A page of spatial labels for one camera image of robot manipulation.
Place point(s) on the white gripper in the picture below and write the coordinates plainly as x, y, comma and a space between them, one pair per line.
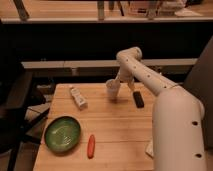
127, 77

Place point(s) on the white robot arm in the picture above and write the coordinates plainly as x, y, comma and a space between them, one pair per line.
176, 116

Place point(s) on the black rectangular block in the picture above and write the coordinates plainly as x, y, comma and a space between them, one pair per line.
138, 99

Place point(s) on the orange carrot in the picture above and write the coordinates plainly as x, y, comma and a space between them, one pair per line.
91, 147

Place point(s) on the white paper at table edge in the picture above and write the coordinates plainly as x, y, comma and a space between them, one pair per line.
149, 149

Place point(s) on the grey panel at right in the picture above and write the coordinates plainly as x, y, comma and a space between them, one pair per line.
199, 82

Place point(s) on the green bowl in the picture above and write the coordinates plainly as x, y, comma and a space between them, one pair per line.
62, 134

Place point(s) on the dark chair at left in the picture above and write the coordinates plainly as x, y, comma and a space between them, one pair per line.
17, 92

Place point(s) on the wooden shelf rail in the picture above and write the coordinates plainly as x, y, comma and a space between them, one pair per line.
104, 63

